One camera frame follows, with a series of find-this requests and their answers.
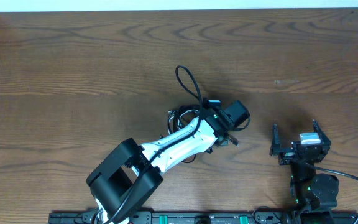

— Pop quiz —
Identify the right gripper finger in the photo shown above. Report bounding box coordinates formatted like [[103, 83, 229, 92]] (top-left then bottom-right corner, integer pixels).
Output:
[[313, 120, 329, 145], [269, 124, 280, 156]]

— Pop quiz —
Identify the black usb cable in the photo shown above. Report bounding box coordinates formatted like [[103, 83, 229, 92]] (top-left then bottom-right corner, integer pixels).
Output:
[[160, 104, 201, 164]]

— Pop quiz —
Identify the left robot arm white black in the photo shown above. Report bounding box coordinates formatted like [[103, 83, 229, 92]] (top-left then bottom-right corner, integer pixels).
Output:
[[86, 100, 250, 223]]

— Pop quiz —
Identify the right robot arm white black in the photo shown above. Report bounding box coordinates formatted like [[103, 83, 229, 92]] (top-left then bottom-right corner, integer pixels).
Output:
[[269, 121, 358, 223]]

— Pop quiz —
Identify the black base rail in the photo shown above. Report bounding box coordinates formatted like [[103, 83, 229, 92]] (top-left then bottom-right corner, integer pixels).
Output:
[[48, 210, 358, 224]]

